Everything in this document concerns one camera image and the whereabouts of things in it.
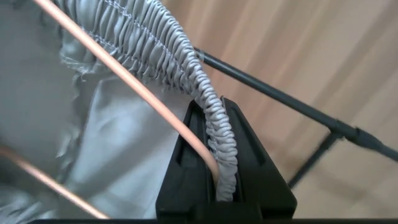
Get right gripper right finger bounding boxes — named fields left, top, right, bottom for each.
left=221, top=96, right=298, bottom=220

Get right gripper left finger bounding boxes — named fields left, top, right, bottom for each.
left=155, top=99, right=218, bottom=220

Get pale grey shorts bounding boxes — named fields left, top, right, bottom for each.
left=0, top=0, right=239, bottom=220

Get pink clothes hanger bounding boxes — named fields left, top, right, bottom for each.
left=0, top=0, right=220, bottom=220

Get black clothes rack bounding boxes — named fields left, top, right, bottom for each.
left=193, top=46, right=398, bottom=189

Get beige curtain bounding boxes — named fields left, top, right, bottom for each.
left=161, top=0, right=398, bottom=156

